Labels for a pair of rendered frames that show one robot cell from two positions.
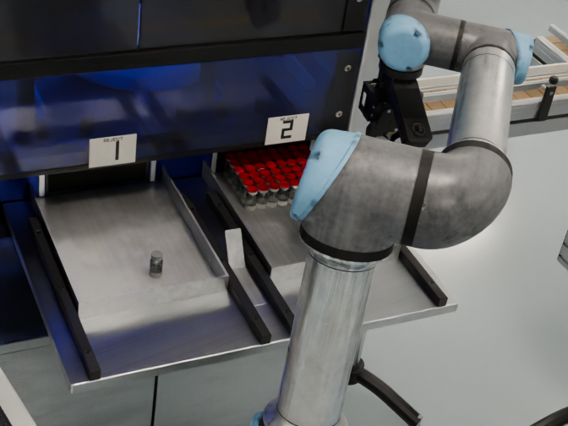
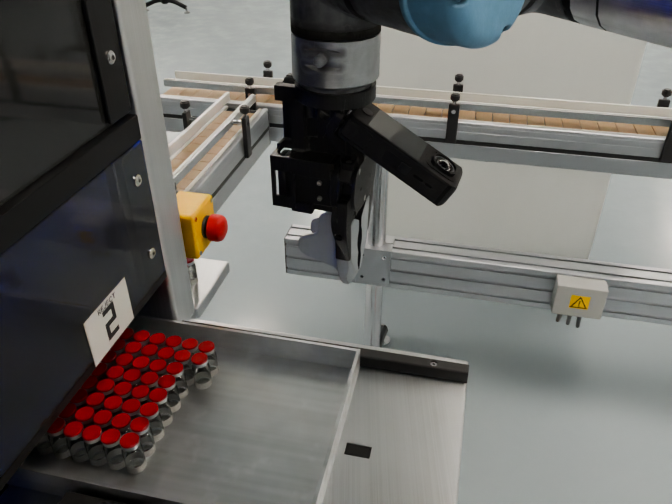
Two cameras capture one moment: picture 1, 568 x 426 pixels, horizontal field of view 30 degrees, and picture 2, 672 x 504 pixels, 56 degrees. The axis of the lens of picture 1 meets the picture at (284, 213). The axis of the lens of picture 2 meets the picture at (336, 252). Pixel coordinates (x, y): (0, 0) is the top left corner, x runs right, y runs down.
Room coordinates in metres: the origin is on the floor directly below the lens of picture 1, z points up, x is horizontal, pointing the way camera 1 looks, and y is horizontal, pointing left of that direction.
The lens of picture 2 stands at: (1.17, 0.25, 1.47)
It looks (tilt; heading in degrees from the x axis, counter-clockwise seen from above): 34 degrees down; 313
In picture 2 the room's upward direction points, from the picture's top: straight up
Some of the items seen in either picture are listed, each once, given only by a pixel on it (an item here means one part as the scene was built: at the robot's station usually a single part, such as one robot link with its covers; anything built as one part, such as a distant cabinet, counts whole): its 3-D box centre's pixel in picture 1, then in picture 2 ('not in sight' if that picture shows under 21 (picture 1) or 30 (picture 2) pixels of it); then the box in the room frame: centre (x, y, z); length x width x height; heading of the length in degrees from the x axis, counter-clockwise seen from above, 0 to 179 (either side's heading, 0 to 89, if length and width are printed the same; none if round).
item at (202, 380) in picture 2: not in sight; (201, 371); (1.69, -0.06, 0.90); 0.02 x 0.02 x 0.05
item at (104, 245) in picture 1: (124, 236); not in sight; (1.47, 0.27, 0.90); 0.34 x 0.26 x 0.04; 30
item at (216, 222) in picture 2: not in sight; (213, 227); (1.83, -0.21, 0.99); 0.04 x 0.04 x 0.04; 30
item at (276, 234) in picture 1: (297, 208); (199, 411); (1.64, -0.02, 0.90); 0.34 x 0.26 x 0.04; 30
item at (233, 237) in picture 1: (245, 266); not in sight; (1.43, 0.05, 0.91); 0.14 x 0.03 x 0.06; 29
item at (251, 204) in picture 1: (288, 192); (165, 400); (1.68, 0.00, 0.90); 0.18 x 0.02 x 0.05; 120
